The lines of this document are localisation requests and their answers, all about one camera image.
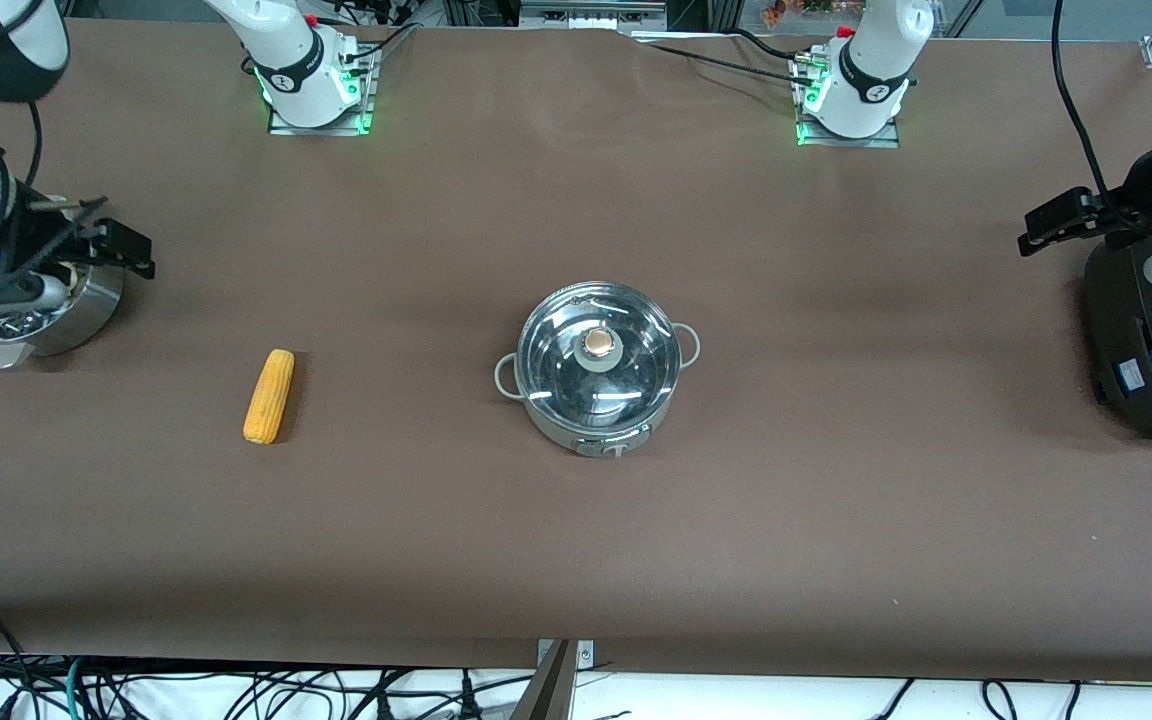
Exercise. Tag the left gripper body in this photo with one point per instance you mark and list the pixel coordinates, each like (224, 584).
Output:
(1123, 220)

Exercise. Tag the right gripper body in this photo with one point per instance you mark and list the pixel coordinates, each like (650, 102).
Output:
(33, 243)

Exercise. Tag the yellow corn cob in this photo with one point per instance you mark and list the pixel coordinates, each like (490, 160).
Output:
(269, 395)

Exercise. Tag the glass pot lid with knob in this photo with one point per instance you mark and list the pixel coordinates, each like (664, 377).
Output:
(556, 360)

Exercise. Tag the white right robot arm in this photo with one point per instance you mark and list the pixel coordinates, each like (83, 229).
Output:
(301, 70)

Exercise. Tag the steel steamer pot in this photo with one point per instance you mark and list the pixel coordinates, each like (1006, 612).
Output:
(91, 310)

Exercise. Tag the grey electric cooking pot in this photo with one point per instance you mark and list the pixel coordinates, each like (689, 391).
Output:
(576, 440)

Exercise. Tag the black rice cooker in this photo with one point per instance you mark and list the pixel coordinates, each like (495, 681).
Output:
(1146, 380)

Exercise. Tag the silver metal box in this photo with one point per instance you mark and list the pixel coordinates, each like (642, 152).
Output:
(591, 12)

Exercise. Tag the brown table cover sheet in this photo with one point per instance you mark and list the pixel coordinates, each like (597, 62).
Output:
(576, 550)

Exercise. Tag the dark slanted metal bar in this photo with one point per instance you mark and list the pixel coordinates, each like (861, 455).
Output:
(548, 695)

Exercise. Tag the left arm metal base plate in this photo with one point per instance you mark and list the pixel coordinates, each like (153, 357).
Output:
(806, 135)

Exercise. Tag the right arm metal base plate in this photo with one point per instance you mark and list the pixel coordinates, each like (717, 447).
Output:
(368, 110)

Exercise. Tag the small aluminium edge bracket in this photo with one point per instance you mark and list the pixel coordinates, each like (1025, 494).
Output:
(586, 655)

